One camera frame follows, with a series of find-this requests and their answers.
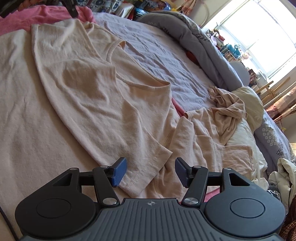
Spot row of windowsill trinkets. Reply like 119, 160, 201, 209
208, 28, 269, 86

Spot window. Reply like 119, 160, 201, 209
203, 0, 296, 77

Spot wooden chair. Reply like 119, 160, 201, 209
254, 76, 293, 107

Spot person's left hand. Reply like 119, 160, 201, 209
23, 0, 41, 8

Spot white jacket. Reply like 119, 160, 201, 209
268, 158, 296, 209

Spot lavender bed sheet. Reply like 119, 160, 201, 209
92, 11, 232, 112

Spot blue plush toy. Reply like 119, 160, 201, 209
227, 44, 241, 58

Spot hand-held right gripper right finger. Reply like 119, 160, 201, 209
174, 157, 251, 207

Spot red floral cloth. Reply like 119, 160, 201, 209
265, 87, 296, 123

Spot crumpled beige garment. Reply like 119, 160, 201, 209
154, 86, 255, 197

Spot dark printed garment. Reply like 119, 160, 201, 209
266, 185, 282, 200

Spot black cable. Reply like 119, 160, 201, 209
0, 204, 19, 241

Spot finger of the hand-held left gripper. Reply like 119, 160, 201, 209
62, 0, 80, 18

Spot red plaid cloth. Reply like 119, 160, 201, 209
280, 212, 296, 241

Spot pink blanket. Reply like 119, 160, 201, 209
0, 5, 222, 202

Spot grey patterned quilt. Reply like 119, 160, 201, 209
136, 11, 296, 167

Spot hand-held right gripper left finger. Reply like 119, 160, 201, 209
52, 157, 127, 207

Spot grey chair back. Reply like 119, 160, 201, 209
229, 61, 250, 88

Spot white plastic bag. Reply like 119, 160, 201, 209
115, 4, 135, 21

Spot shelf of colourful boxes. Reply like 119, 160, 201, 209
76, 0, 185, 16

